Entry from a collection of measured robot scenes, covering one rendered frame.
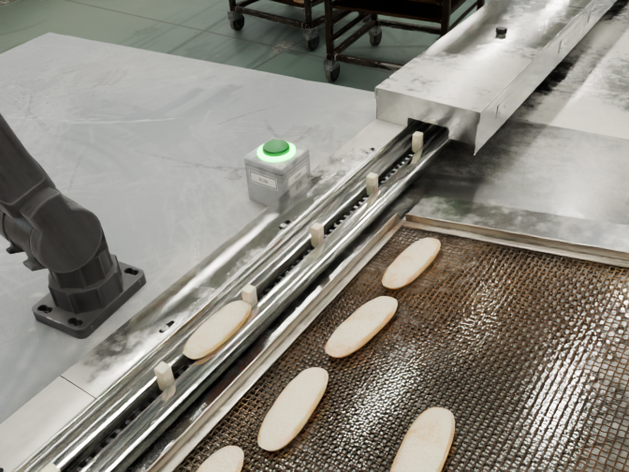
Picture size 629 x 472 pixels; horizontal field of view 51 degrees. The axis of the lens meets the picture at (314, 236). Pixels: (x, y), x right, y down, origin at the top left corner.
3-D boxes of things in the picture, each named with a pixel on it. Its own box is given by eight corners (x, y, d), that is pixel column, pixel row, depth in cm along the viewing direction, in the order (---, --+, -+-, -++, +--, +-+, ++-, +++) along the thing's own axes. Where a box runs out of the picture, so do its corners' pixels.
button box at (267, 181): (279, 194, 107) (272, 133, 100) (319, 208, 103) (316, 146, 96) (247, 220, 101) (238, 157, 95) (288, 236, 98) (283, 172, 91)
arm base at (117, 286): (100, 261, 89) (32, 318, 81) (84, 213, 85) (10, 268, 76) (149, 280, 86) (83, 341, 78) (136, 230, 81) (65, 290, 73)
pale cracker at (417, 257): (419, 238, 78) (418, 229, 78) (448, 244, 76) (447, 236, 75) (373, 285, 72) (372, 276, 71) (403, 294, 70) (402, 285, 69)
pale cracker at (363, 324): (377, 294, 70) (376, 286, 70) (406, 304, 68) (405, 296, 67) (315, 350, 65) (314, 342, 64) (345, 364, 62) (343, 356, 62)
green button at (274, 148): (273, 145, 98) (272, 136, 97) (296, 153, 96) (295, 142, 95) (257, 157, 96) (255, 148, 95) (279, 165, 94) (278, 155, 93)
